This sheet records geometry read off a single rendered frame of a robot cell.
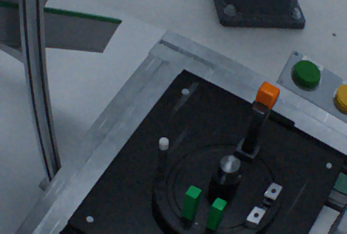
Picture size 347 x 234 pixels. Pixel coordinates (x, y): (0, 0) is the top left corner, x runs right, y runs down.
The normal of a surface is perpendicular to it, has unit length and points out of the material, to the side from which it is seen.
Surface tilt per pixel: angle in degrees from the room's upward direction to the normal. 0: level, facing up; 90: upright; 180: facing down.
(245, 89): 0
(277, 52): 0
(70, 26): 90
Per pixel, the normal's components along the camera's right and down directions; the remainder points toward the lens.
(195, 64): 0.06, -0.60
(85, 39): 0.76, 0.55
